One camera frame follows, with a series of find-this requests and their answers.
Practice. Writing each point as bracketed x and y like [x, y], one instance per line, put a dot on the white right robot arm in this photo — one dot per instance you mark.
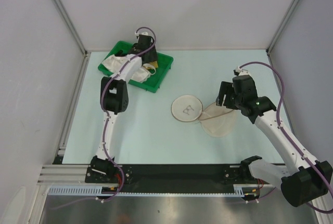
[305, 177]

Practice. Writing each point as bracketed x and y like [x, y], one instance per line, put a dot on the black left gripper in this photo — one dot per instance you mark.
[153, 56]

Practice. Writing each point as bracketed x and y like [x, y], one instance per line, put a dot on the black item in tray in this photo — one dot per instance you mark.
[121, 53]

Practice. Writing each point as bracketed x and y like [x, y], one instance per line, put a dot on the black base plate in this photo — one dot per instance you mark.
[183, 178]

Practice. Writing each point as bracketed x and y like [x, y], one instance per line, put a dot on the white bra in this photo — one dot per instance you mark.
[113, 64]

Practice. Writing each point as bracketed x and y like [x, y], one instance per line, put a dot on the beige mesh laundry bag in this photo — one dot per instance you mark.
[216, 121]

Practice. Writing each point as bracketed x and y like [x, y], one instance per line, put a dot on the yellow bra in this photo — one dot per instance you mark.
[153, 64]

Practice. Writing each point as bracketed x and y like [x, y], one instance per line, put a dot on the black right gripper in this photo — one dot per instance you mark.
[226, 88]

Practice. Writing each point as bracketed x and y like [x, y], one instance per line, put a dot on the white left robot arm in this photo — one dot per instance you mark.
[114, 99]

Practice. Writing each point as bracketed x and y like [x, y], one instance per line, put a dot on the white slotted cable duct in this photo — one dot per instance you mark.
[108, 191]

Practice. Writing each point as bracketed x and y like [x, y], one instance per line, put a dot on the green plastic tray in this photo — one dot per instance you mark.
[153, 83]

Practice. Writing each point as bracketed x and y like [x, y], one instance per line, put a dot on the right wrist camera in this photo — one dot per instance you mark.
[238, 71]

